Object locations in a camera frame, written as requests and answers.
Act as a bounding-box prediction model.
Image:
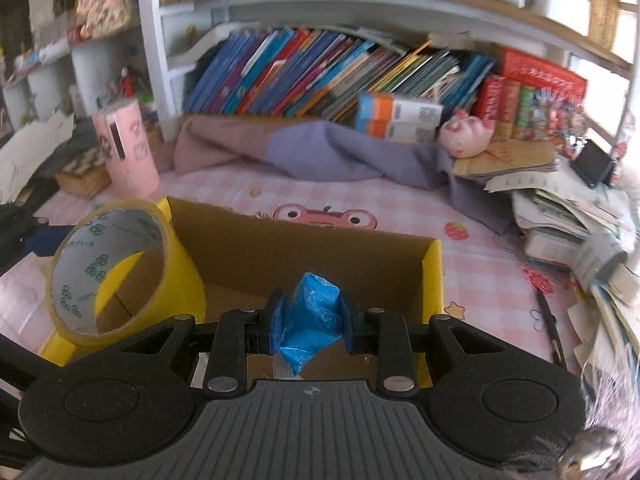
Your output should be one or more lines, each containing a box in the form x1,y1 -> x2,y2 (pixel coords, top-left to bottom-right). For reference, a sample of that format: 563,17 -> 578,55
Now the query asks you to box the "pile of books and papers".
452,140 -> 640,376

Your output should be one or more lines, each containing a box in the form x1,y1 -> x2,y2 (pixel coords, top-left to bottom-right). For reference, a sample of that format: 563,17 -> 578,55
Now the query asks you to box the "orange and white box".
367,120 -> 440,145
356,91 -> 445,128

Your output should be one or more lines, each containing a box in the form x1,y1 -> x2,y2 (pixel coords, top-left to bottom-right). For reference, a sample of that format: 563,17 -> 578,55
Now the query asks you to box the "stack of tan books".
587,0 -> 626,53

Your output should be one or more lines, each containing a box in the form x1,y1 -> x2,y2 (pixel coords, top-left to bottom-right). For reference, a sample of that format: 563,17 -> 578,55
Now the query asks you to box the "row of colourful small boxes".
472,75 -> 588,153

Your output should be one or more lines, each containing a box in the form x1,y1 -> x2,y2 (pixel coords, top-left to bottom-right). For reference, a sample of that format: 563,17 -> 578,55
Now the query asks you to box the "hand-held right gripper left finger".
117,287 -> 288,397

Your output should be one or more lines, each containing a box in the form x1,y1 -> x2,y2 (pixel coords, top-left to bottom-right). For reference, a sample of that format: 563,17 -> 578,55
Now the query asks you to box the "purple cloth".
260,120 -> 516,235

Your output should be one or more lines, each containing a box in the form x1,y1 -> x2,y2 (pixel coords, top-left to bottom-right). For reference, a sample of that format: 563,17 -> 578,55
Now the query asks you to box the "pink checked tablecloth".
0,167 -> 596,386

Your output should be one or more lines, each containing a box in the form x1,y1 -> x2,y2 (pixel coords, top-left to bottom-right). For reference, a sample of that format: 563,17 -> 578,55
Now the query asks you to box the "yellow cardboard box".
40,196 -> 445,391

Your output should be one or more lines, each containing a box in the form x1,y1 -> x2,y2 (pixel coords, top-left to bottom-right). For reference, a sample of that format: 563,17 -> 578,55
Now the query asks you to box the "yellow tape roll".
46,200 -> 207,348

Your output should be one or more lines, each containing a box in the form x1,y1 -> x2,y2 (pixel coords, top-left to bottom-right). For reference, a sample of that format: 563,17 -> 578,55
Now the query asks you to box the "pink cylindrical container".
91,98 -> 161,200

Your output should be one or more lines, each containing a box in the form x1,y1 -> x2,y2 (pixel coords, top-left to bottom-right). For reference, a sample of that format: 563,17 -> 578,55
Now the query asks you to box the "stack of printed paper sheets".
0,110 -> 76,206

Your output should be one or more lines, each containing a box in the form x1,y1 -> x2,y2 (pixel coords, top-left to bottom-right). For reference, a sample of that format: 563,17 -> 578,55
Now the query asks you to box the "pink pig plush toy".
439,109 -> 497,157

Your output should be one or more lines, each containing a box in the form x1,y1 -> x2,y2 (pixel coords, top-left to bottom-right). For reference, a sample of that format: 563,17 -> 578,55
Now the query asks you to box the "black pen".
535,287 -> 568,368

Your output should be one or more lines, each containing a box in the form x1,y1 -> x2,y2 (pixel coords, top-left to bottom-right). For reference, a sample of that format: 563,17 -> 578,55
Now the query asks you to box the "white bookshelf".
0,0 -> 640,131

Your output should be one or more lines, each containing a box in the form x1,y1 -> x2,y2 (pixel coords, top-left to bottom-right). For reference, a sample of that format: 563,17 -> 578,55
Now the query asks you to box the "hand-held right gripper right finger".
339,294 -> 508,397

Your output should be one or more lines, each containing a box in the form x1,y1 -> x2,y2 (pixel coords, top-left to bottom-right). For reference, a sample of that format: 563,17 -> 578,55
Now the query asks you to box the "wooden chessboard box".
54,147 -> 113,200

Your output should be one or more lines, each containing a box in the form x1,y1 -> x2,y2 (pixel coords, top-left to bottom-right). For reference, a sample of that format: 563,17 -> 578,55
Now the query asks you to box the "white storage box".
525,0 -> 591,36

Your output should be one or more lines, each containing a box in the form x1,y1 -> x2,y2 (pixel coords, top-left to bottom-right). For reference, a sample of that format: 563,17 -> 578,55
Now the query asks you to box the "row of leaning books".
182,27 -> 498,123

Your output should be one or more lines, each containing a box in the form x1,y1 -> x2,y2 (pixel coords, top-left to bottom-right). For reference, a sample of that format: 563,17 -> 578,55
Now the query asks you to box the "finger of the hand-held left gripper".
0,204 -> 68,273
0,335 -> 68,386

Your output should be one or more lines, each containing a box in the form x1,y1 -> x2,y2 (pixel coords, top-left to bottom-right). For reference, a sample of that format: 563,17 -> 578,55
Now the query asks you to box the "fuzzy grey coat with button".
500,355 -> 640,480

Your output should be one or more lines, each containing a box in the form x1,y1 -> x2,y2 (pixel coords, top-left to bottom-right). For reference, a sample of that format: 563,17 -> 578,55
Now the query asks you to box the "long red box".
500,49 -> 588,93

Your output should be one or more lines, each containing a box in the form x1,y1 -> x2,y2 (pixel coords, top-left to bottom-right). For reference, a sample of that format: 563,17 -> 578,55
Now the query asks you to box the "blue plastic bag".
280,271 -> 346,375

